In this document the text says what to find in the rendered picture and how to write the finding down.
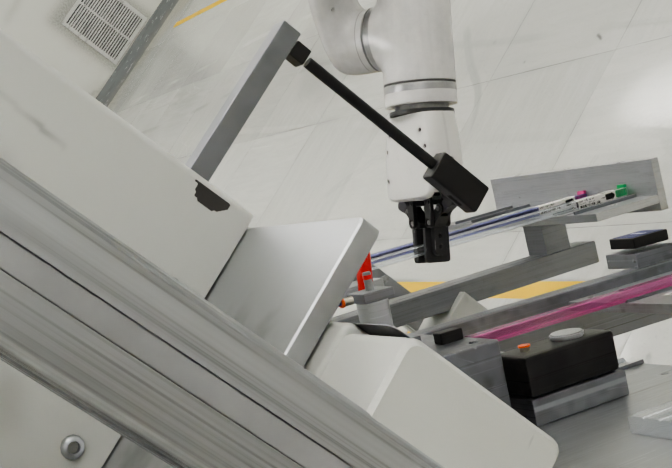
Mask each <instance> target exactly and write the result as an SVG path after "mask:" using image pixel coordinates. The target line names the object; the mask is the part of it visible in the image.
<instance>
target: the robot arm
mask: <svg viewBox="0 0 672 468"><path fill-rule="evenodd" d="M308 2H309V7H310V10H311V14H312V17H313V20H314V23H315V26H316V29H317V32H318V34H319V37H320V40H321V42H322V45H323V47H324V49H325V51H326V54H327V56H328V58H329V59H330V61H331V63H332V64H333V66H334V67H335V68H336V69H337V70H338V71H340V72H341V73H343V74H346V75H365V74H372V73H378V72H382V75H383V87H384V102H385V109H388V110H394V112H390V113H389V117H390V118H391V119H389V122H391V123H392V124H393V125H394V126H396V127H397V128H398V129H399V130H400V131H402V132H403V133H404V134H405V135H407V136H408V137H409V138H410V139H412V140H413V141H414V142H415V143H416V144H418V145H419V146H420V147H421V148H423V149H424V150H425V151H426V152H428V153H429V154H430V155H431V156H432V157H434V156H435V154H437V153H443V152H446V153H447V154H449V155H450V156H451V157H452V158H453V159H455V160H456V161H457V162H458V163H460V164H461V165H462V166H463V163H462V154H461V146H460V139H459V133H458V128H457V123H456V119H455V114H454V113H455V111H454V108H452V107H449V106H451V105H454V104H457V103H458V98H457V84H456V71H455V57H454V44H453V30H452V16H451V2H450V0H377V2H376V5H375V6H374V7H372V8H367V9H364V8H362V7H361V5H360V4H359V2H358V0H308ZM427 168H428V167H427V166H425V165H424V164H423V163H422V162H420V161H419V160H418V159H417V158H415V157H414V156H413V155H412V154H411V153H409V152H408V151H407V150H406V149H404V148H403V147H402V146H401V145H399V144H398V143H397V142H396V141H394V140H393V139H392V138H391V137H389V136H388V135H387V146H386V169H387V192H388V197H389V199H390V200H391V201H392V202H395V203H398V209H399V210H400V211H401V212H403V213H405V214H406V215H407V217H408V218H409V226H410V228H411V229H412V235H413V247H414V246H418V245H421V244H424V255H423V256H419V257H416V258H414V261H415V263H437V262H448V261H450V244H449V230H448V226H450V224H451V216H450V215H451V213H452V211H453V210H454V209H455V208H456V207H457V205H455V204H454V203H453V202H452V201H450V200H449V199H448V198H447V197H445V196H444V195H443V194H442V193H440V192H439V191H438V190H437V189H435V188H434V187H433V186H432V185H430V184H429V183H428V182H427V181H425V180H424V179H423V175H424V173H425V172H426V170H427ZM417 200H421V201H417ZM434 205H436V207H435V209H434ZM421 206H424V211H423V209H422V208H421Z"/></svg>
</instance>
